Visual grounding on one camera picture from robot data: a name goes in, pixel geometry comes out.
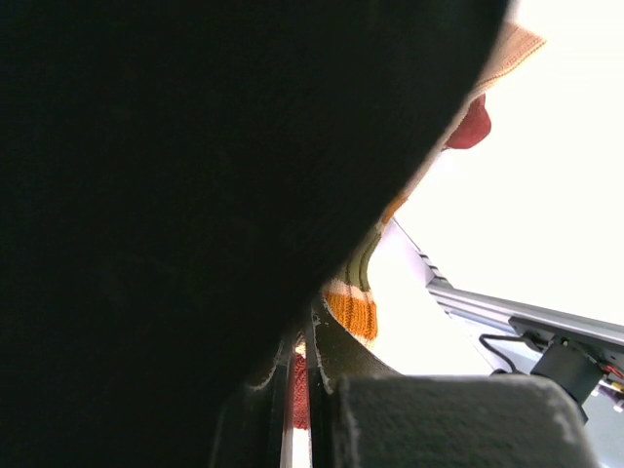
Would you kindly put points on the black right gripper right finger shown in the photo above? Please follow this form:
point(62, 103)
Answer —
point(364, 414)

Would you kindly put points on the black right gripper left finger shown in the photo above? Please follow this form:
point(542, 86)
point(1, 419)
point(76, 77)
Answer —
point(178, 181)

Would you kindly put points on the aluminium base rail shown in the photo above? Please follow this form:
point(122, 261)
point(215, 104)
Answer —
point(583, 356)

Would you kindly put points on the striped maroon green sock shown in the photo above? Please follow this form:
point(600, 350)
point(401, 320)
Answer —
point(347, 297)

